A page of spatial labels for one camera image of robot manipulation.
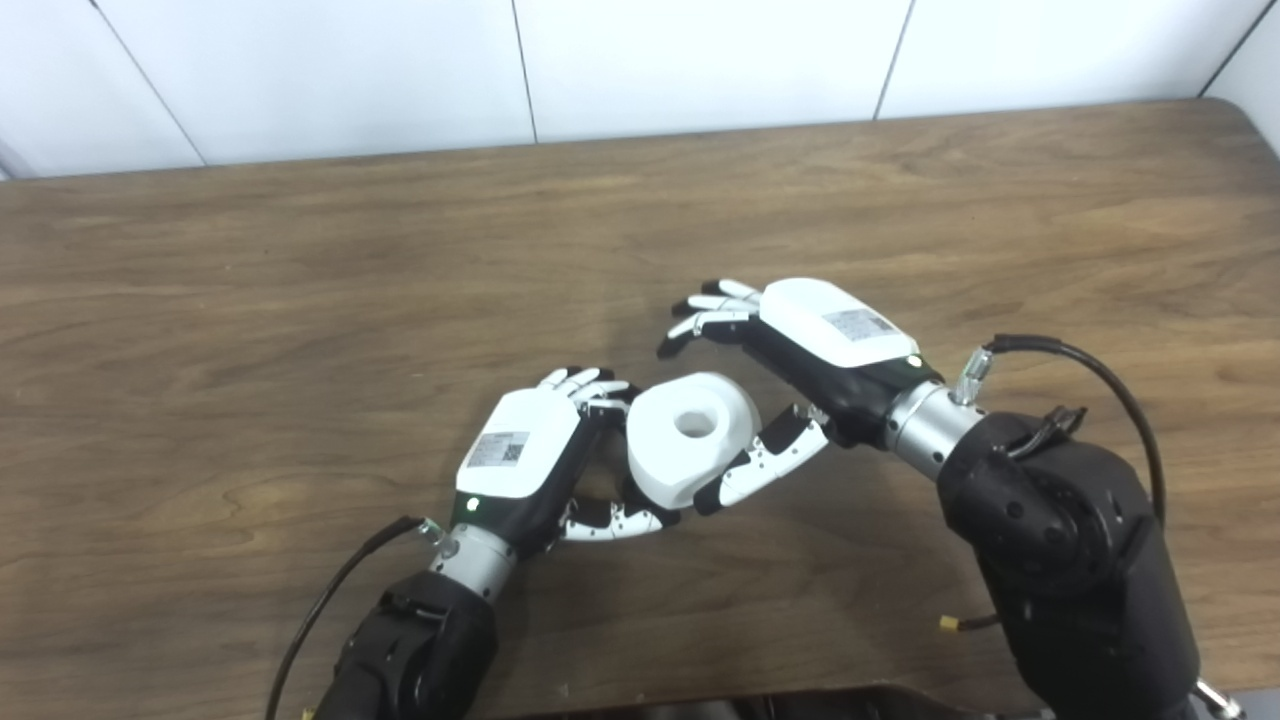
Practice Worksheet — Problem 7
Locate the black robot torso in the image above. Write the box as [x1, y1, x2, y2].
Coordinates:
[520, 684, 1011, 720]

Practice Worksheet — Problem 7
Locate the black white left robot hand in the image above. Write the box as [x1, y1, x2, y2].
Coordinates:
[450, 367, 682, 562]

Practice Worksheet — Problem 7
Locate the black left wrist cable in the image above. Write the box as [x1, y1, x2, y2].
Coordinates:
[265, 515, 442, 720]

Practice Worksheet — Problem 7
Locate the round white piece with holes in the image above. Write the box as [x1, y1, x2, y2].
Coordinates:
[626, 372, 764, 510]

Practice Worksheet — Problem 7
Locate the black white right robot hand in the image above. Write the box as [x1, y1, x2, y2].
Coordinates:
[657, 277, 947, 516]

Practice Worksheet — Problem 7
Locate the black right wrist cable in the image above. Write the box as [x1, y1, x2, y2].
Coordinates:
[955, 335, 1167, 531]

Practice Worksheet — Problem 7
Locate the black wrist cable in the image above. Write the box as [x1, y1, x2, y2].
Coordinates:
[955, 335, 1167, 531]
[265, 515, 442, 720]

